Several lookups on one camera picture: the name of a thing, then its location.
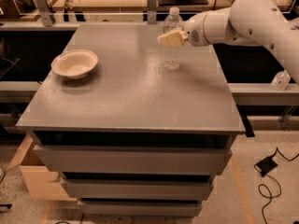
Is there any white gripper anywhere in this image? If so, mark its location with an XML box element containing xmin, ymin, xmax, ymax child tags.
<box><xmin>157</xmin><ymin>13</ymin><xmax>208</xmax><ymax>47</ymax></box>

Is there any clear plastic water bottle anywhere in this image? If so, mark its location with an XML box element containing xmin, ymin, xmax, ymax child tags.
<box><xmin>163</xmin><ymin>7</ymin><xmax>183</xmax><ymax>70</ymax></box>

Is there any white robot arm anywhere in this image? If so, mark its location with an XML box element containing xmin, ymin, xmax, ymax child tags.
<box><xmin>158</xmin><ymin>0</ymin><xmax>299</xmax><ymax>83</ymax></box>

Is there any white paper bowl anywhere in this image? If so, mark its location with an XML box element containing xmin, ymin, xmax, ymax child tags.
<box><xmin>51</xmin><ymin>49</ymin><xmax>98</xmax><ymax>79</ymax></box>

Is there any grey drawer cabinet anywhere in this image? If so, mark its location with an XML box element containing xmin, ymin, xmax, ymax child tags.
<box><xmin>19</xmin><ymin>24</ymin><xmax>244</xmax><ymax>217</ymax></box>

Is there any cardboard box on floor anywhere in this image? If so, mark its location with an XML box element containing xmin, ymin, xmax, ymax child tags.
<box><xmin>6</xmin><ymin>134</ymin><xmax>76</xmax><ymax>202</ymax></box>

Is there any middle metal rail bracket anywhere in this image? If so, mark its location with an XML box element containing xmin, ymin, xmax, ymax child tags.
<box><xmin>147</xmin><ymin>0</ymin><xmax>157</xmax><ymax>24</ymax></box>

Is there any metal rail bracket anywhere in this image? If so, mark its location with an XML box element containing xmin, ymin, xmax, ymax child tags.
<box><xmin>147</xmin><ymin>0</ymin><xmax>157</xmax><ymax>24</ymax></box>
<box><xmin>35</xmin><ymin>0</ymin><xmax>54</xmax><ymax>27</ymax></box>

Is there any left metal rail bracket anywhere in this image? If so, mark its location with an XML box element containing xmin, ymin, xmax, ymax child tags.
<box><xmin>35</xmin><ymin>0</ymin><xmax>54</xmax><ymax>27</ymax></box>

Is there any black power adapter with cable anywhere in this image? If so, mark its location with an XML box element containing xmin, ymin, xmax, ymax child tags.
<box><xmin>253</xmin><ymin>148</ymin><xmax>299</xmax><ymax>224</ymax></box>

